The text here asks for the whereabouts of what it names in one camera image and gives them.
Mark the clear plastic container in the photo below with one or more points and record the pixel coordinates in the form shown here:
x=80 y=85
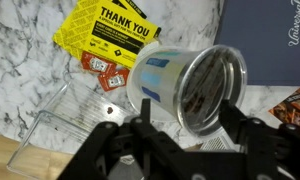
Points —
x=59 y=130

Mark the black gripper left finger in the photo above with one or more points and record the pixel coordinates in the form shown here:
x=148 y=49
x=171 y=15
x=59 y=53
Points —
x=107 y=143

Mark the orange food flyer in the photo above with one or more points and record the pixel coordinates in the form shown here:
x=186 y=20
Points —
x=288 y=111

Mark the silver plastic cup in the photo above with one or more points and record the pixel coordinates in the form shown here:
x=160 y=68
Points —
x=188 y=86

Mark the navy box lid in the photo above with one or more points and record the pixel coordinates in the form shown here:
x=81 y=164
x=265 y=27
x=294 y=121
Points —
x=267 y=33

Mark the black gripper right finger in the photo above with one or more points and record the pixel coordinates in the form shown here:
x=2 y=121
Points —
x=265 y=148

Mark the red ketchup packet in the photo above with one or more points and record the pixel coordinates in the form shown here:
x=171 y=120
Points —
x=113 y=80
x=96 y=64

